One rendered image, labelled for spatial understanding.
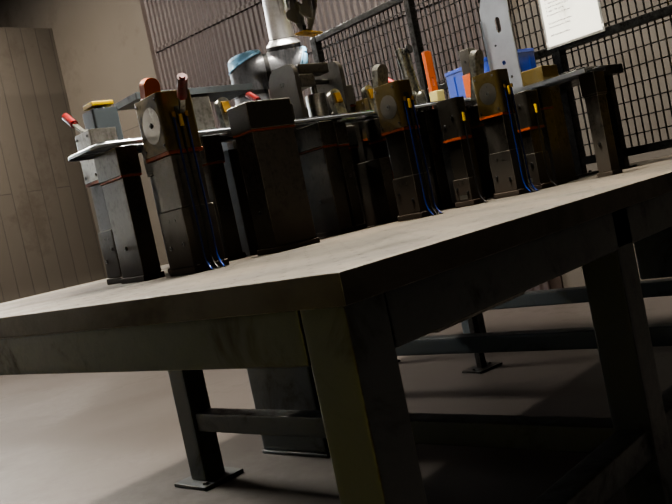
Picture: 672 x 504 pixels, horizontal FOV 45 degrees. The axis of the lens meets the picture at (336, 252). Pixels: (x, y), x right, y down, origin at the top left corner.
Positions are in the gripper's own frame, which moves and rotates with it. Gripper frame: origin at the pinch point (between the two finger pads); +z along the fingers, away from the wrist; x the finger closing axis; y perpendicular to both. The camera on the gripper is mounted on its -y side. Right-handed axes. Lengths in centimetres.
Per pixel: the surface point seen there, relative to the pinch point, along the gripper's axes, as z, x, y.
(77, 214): 5, -496, -280
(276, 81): 10.2, -17.4, -3.7
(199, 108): 17.9, -15.0, 31.8
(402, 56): 7.0, 1.5, -44.3
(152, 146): 30, 5, 68
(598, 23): 8, 49, -90
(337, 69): 9.7, -5.4, -17.7
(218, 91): 11.0, -25.5, 12.3
